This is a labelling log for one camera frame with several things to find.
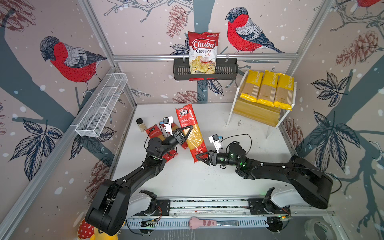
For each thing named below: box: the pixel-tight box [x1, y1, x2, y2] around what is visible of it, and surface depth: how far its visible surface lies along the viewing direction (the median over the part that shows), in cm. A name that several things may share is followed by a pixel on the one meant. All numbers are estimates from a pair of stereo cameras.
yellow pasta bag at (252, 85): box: [239, 69, 264, 102], surface depth 84 cm
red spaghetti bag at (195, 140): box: [175, 103, 209, 163], surface depth 72 cm
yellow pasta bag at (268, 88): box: [256, 70, 279, 107], surface depth 81 cm
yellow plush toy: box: [90, 227, 119, 240], surface depth 63 cm
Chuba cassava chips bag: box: [188, 31, 220, 75], surface depth 87 cm
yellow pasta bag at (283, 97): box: [273, 73, 295, 111], surface depth 79 cm
